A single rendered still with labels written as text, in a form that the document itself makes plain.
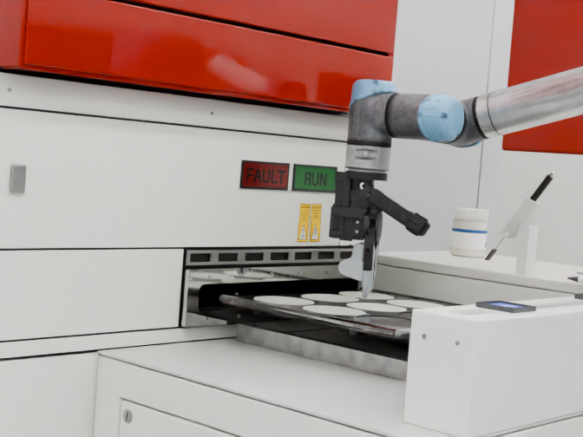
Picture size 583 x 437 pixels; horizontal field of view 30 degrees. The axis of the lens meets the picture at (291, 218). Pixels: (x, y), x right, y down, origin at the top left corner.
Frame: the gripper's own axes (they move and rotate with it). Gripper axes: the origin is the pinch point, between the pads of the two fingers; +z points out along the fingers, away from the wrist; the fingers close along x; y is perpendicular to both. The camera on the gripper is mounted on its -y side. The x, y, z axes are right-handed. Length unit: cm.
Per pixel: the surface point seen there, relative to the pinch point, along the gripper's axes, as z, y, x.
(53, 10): -39, 41, 44
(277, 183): -16.8, 17.9, -2.4
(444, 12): -90, 12, -297
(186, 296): 2.2, 27.8, 14.9
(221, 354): 10.0, 19.9, 20.0
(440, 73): -64, 12, -298
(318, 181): -17.5, 12.2, -11.7
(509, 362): 2, -24, 49
